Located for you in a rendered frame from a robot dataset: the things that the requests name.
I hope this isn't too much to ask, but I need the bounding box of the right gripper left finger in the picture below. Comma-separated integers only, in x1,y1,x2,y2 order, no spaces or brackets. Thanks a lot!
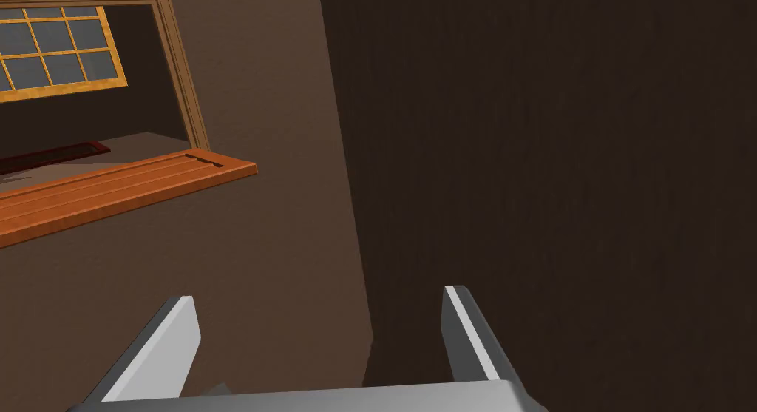
85,295,202,404

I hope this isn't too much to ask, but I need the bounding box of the yellow framed window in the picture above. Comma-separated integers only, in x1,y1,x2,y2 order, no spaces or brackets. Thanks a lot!
0,5,129,104

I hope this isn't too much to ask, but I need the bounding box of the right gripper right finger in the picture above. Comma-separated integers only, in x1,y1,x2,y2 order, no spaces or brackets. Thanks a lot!
440,285,523,384

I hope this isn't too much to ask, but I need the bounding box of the dark red flat slab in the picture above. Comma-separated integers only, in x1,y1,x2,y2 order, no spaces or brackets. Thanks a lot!
0,141,112,176

